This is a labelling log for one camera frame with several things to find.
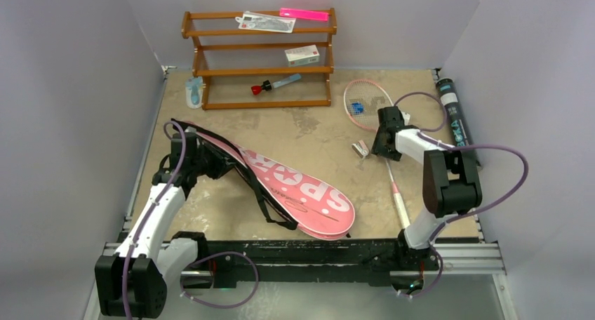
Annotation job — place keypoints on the black shuttlecock tube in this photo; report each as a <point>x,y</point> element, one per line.
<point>456,120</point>

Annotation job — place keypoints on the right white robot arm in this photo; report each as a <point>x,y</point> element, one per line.
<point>450,179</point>

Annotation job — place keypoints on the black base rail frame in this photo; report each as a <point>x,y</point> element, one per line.
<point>196,261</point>

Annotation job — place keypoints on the pink racket cover bag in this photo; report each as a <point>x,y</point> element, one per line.
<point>287,197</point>

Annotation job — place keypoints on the blue grey eraser block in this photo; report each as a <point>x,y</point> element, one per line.
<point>356,108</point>

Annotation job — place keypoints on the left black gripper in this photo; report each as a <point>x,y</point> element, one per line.
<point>221,161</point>

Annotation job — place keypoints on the light blue packaged item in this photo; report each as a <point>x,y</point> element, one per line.
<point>194,92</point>

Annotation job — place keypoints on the clear plastic blister package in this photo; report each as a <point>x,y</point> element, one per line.
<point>265,23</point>

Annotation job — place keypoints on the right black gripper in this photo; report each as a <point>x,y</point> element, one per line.
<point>385,141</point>

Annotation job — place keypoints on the pink flat ruler package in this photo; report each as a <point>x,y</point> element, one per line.
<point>303,14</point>

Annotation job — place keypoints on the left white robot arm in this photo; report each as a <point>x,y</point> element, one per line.
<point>134,280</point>

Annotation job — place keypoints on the wooden three-tier shelf rack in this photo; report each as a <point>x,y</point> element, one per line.
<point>200,66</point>

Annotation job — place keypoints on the white red small box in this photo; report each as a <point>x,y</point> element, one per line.
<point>304,55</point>

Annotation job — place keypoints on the light blue glue stick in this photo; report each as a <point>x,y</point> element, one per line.
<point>288,80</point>

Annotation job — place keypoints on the pink badminton racket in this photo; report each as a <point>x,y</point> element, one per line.
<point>374,97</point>

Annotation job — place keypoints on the white pink small clip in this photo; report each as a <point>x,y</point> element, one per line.
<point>361,149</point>

